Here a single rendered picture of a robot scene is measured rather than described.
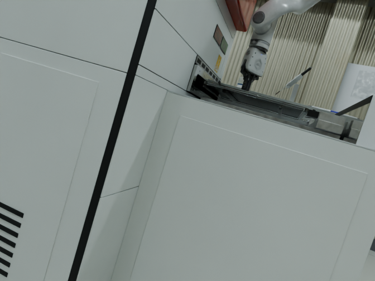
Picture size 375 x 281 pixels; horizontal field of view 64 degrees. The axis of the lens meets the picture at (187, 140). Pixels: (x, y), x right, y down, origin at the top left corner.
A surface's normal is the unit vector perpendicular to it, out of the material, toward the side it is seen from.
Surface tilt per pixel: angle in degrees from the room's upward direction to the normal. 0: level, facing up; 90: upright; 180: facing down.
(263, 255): 90
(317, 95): 90
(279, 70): 90
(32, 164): 90
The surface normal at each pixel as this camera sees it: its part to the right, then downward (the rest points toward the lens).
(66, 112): -0.29, 0.00
